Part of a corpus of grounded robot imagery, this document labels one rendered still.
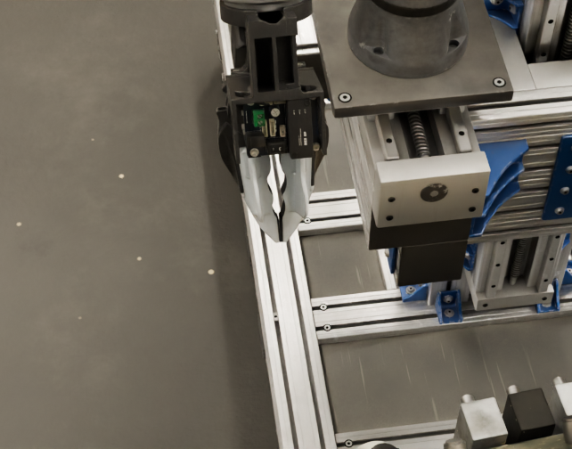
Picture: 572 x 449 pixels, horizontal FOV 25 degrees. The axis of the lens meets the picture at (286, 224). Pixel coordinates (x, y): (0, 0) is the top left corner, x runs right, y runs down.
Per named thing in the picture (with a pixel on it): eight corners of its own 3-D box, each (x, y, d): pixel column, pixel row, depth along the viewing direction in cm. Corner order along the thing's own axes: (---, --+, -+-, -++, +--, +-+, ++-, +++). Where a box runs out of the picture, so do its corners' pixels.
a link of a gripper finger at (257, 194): (249, 269, 105) (240, 163, 101) (242, 239, 110) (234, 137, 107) (287, 265, 105) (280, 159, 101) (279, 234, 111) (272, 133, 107)
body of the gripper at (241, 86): (232, 173, 100) (220, 20, 95) (224, 134, 107) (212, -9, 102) (331, 163, 100) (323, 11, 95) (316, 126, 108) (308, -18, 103)
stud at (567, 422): (582, 438, 149) (578, 412, 149) (590, 442, 146) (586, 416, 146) (561, 442, 149) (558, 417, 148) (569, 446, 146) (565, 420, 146)
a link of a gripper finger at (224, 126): (223, 195, 107) (214, 93, 103) (222, 188, 108) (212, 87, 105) (280, 189, 107) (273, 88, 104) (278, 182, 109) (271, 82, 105)
